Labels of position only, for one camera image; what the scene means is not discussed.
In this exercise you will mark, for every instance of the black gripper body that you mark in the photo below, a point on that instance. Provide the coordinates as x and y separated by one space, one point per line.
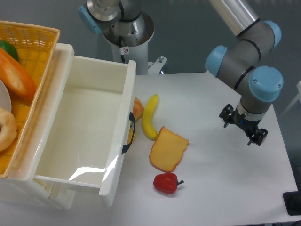
244 124

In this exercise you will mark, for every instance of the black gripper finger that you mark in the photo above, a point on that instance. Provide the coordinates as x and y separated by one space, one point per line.
227 115
256 136

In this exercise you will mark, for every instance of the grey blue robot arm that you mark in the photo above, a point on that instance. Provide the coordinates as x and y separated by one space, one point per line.
235 67

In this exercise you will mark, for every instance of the toast bread slice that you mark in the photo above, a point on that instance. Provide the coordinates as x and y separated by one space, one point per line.
167 151

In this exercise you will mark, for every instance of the orange baguette bread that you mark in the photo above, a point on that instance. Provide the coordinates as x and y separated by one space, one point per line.
15 77

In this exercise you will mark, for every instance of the black device at edge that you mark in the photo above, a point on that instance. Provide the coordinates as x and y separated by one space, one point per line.
293 202

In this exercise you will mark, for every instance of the yellow banana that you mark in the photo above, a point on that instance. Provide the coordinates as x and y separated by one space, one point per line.
149 110

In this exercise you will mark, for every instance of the orange peach fruit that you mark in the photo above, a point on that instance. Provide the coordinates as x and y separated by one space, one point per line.
138 109

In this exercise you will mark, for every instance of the red bell pepper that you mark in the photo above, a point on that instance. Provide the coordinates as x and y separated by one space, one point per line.
166 183

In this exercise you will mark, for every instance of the white plastic drawer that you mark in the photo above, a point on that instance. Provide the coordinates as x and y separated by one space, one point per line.
88 138

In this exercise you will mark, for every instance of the yellow wicker basket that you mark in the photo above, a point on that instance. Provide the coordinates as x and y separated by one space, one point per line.
35 46

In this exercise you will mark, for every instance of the white drawer cabinet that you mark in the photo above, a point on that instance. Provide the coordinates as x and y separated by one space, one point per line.
21 184

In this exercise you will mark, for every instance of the beige bagel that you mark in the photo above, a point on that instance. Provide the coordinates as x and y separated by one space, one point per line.
8 129

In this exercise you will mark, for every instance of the white plate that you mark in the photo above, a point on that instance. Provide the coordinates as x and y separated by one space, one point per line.
5 100

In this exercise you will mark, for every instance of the green pepper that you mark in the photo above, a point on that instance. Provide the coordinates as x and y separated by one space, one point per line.
10 49

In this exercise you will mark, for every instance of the yellow item behind handle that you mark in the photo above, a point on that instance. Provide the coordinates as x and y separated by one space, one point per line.
131 134

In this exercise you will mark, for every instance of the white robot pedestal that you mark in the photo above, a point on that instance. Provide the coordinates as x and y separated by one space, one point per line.
130 41

